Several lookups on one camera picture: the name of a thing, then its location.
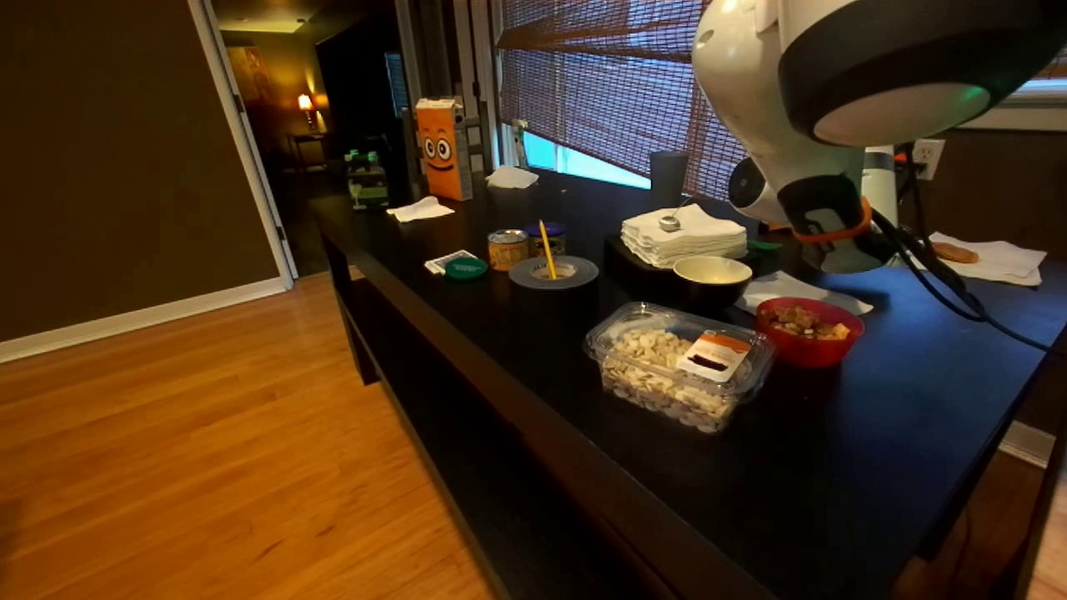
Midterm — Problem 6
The grey round plate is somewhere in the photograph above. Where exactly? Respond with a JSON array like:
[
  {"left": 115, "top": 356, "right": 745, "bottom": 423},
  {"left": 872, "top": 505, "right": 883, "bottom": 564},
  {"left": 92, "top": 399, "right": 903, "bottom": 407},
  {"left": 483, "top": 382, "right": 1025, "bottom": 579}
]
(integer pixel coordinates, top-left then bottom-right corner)
[{"left": 507, "top": 254, "right": 604, "bottom": 296}]

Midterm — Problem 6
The wooden stick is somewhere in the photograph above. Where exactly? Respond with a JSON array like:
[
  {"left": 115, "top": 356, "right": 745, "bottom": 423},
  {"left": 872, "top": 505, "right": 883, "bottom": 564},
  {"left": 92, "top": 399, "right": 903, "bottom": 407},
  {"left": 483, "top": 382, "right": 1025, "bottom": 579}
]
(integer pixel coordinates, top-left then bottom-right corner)
[{"left": 538, "top": 216, "right": 563, "bottom": 283}]

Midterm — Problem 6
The small tin can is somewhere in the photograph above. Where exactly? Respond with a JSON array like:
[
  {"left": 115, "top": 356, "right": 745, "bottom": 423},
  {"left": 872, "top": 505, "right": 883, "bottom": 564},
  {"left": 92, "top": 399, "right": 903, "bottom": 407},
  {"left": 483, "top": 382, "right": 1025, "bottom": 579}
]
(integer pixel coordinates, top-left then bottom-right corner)
[{"left": 483, "top": 228, "right": 534, "bottom": 276}]

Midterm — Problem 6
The green round lid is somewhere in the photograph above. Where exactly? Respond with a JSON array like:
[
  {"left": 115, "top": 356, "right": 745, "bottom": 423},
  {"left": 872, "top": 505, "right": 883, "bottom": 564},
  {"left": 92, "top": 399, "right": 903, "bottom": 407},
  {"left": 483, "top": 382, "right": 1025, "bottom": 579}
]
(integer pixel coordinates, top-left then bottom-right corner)
[{"left": 444, "top": 256, "right": 493, "bottom": 287}]

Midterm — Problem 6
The small white card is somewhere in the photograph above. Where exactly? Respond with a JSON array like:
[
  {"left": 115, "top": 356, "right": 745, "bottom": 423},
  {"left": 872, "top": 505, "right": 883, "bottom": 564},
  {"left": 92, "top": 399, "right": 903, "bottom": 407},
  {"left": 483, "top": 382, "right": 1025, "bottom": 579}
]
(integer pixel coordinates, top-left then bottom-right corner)
[{"left": 421, "top": 246, "right": 479, "bottom": 276}]

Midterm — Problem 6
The black tray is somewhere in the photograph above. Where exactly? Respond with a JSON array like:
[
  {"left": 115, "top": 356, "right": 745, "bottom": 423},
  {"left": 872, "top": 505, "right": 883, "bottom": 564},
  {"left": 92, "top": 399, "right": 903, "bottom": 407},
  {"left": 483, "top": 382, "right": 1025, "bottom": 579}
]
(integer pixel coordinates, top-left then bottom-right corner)
[{"left": 604, "top": 232, "right": 787, "bottom": 299}]

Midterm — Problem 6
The clear plastic food container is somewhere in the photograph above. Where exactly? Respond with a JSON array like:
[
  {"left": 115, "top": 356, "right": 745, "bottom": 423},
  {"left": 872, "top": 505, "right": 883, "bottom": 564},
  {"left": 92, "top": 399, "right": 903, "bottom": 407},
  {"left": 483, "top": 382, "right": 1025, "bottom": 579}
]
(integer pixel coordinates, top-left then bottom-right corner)
[{"left": 584, "top": 299, "right": 780, "bottom": 437}]

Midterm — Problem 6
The small folded white napkin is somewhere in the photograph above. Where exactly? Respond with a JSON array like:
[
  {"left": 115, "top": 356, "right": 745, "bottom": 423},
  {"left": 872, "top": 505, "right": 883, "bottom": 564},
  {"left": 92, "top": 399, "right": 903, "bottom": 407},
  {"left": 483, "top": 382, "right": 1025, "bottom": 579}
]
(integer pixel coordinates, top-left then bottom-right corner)
[{"left": 384, "top": 193, "right": 457, "bottom": 228}]

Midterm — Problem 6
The stack of white napkins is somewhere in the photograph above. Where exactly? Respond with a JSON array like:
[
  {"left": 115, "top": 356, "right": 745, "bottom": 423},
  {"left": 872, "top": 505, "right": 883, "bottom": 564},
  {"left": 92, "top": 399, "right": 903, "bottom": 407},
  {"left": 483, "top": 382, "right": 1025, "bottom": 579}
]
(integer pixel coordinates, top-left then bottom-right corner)
[{"left": 618, "top": 202, "right": 755, "bottom": 269}]

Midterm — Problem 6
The orange carton with face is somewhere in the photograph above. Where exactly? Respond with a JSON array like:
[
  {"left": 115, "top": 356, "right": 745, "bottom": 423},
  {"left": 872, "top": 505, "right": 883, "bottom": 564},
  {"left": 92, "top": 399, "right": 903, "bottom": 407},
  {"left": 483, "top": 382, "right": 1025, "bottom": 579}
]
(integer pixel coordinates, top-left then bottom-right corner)
[{"left": 411, "top": 96, "right": 474, "bottom": 205}]

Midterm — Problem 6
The black bowl white inside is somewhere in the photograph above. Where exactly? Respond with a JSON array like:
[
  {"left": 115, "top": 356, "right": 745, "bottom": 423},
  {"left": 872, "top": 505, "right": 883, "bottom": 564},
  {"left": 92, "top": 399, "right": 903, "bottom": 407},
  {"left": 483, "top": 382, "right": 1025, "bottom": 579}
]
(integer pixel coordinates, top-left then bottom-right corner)
[{"left": 666, "top": 254, "right": 757, "bottom": 316}]

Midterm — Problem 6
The dark cup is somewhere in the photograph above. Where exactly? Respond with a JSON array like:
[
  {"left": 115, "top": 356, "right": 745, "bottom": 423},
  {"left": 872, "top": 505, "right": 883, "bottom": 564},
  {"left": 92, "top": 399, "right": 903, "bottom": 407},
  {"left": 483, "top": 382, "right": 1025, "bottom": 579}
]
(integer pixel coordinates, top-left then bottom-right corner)
[{"left": 647, "top": 146, "right": 695, "bottom": 202}]

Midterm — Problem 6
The large bamboo window blind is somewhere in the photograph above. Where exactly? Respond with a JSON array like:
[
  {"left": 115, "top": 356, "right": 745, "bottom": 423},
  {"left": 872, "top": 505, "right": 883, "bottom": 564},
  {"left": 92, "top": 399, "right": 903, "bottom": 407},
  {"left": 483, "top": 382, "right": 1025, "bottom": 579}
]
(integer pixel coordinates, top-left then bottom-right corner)
[{"left": 491, "top": 0, "right": 752, "bottom": 210}]

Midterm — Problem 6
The flat white napkin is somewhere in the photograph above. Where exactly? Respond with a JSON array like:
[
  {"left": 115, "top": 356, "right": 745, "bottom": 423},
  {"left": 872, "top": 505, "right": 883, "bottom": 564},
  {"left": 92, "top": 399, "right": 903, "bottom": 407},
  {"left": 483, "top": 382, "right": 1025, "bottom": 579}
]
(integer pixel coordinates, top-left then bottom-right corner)
[{"left": 737, "top": 266, "right": 878, "bottom": 323}]

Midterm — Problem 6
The red bowl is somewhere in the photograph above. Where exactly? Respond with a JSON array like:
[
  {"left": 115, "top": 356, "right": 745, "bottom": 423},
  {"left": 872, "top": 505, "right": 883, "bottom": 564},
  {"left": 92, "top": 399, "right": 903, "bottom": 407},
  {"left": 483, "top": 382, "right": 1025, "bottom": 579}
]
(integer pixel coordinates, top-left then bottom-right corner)
[{"left": 755, "top": 296, "right": 868, "bottom": 372}]

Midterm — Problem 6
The brown cookie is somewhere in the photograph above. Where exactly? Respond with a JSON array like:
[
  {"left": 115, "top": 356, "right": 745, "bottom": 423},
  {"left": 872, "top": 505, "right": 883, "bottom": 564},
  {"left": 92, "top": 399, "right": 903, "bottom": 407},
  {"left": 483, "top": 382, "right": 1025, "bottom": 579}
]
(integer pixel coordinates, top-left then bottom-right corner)
[{"left": 930, "top": 239, "right": 985, "bottom": 266}]

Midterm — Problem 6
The white napkin under cookie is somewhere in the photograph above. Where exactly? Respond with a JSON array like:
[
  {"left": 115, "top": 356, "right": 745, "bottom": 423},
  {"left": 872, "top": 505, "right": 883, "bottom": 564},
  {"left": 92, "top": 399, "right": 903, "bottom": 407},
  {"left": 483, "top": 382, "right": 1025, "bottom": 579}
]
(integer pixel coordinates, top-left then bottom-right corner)
[{"left": 924, "top": 228, "right": 1049, "bottom": 290}]

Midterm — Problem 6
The glowing wall lamp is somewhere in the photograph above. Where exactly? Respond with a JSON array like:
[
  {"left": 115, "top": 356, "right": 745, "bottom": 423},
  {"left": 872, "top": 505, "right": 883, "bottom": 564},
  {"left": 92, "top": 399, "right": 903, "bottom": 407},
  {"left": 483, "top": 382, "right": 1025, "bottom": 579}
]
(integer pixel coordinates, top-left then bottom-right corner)
[{"left": 290, "top": 86, "right": 334, "bottom": 117}]

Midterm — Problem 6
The white door frame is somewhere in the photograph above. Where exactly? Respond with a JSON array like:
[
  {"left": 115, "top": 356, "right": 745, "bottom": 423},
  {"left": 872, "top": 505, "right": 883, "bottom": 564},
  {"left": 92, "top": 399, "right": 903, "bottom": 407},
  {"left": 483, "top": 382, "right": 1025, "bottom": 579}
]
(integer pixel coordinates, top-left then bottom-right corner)
[{"left": 185, "top": 0, "right": 303, "bottom": 290}]

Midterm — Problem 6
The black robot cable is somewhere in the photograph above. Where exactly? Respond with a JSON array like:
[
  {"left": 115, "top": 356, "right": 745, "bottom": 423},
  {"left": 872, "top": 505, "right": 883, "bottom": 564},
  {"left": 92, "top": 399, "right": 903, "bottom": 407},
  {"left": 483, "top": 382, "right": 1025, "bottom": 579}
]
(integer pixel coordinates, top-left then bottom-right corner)
[{"left": 872, "top": 207, "right": 1053, "bottom": 356}]

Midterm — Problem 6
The white wall outlet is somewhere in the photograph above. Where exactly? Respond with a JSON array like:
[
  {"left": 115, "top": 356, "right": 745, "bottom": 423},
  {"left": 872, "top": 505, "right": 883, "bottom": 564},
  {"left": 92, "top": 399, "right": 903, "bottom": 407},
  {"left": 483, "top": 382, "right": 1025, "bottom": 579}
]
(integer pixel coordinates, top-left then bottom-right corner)
[{"left": 906, "top": 138, "right": 952, "bottom": 184}]

